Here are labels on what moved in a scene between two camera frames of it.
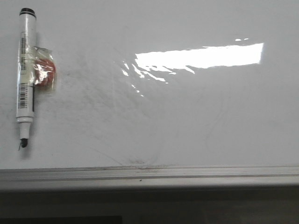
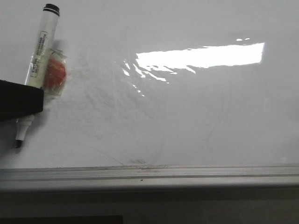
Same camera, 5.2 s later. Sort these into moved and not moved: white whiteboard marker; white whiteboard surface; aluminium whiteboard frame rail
Moved: white whiteboard marker
Not moved: aluminium whiteboard frame rail; white whiteboard surface
